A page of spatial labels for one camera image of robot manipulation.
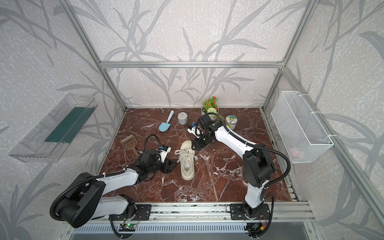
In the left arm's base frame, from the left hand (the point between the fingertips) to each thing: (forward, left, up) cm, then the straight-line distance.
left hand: (176, 158), depth 88 cm
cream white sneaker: (-2, -7, +3) cm, 8 cm away
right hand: (+8, -12, +8) cm, 16 cm away
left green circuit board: (-33, +20, -5) cm, 39 cm away
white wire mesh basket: (-5, -57, +32) cm, 66 cm away
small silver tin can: (+32, -1, 0) cm, 32 cm away
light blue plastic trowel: (+27, +12, -5) cm, 30 cm away
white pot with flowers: (+34, -21, +10) cm, 41 cm away
